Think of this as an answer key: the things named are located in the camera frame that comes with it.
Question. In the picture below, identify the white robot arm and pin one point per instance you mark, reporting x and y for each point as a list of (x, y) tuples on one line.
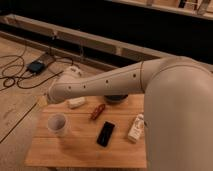
[(178, 107)]

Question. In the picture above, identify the black bowl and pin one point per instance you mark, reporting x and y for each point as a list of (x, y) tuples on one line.
[(114, 99)]

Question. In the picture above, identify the red brown snack bar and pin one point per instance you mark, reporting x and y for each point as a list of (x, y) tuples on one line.
[(97, 111)]

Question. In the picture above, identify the white rectangular block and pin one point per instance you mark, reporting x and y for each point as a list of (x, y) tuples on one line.
[(76, 102)]

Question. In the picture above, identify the black smartphone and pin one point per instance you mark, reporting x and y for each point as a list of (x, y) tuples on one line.
[(105, 134)]

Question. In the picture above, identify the wooden table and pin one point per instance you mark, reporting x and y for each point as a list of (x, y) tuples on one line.
[(79, 147)]

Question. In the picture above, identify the white bottle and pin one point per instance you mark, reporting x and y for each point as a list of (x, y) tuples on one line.
[(136, 129)]

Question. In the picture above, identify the white paper cup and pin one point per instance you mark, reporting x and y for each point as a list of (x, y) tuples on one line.
[(57, 124)]

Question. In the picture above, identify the blue power box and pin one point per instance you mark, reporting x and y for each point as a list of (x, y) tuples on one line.
[(35, 67)]

